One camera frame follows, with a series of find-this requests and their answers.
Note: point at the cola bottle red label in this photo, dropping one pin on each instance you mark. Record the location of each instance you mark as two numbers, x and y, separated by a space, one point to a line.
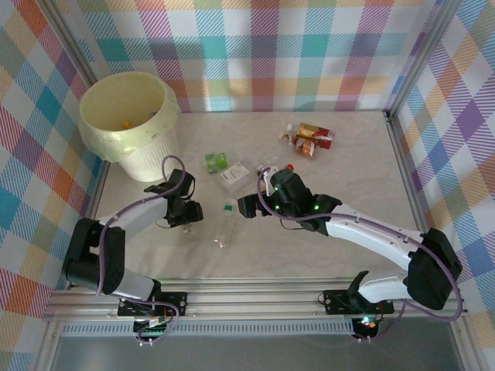
290 167

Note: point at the clear bottle green cap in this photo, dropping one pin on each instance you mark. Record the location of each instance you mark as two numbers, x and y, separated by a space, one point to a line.
225 228

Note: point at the crushed bottle green label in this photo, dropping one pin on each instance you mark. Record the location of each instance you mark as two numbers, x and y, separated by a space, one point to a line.
214 161

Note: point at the orange juice pouch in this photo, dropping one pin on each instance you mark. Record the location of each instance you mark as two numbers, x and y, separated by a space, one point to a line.
125 124

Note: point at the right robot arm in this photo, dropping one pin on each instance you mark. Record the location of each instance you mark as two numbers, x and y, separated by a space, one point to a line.
367 232

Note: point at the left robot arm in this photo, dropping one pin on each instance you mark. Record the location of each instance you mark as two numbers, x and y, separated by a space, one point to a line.
135 216

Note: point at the white ribbed waste bin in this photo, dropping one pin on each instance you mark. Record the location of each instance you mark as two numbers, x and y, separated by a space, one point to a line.
151 158

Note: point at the cream waste bin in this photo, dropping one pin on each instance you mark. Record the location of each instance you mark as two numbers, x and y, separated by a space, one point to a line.
112 100

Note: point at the square clear bottle white label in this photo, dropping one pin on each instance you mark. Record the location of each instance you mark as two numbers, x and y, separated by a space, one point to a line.
234 175

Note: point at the bottle brown orange label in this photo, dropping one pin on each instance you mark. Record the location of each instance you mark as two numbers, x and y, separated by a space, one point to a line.
304 147

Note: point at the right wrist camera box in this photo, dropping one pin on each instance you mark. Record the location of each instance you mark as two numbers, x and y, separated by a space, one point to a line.
270 169

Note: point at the aluminium table side rail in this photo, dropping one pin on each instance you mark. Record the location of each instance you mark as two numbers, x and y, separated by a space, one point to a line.
98 189
402 162

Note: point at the aluminium base rail beam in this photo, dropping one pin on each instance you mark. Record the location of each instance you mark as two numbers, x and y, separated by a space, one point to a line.
251 301

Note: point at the aluminium frame post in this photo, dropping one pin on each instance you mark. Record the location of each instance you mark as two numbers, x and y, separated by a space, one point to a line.
45 348
72 35
463 348
421 58

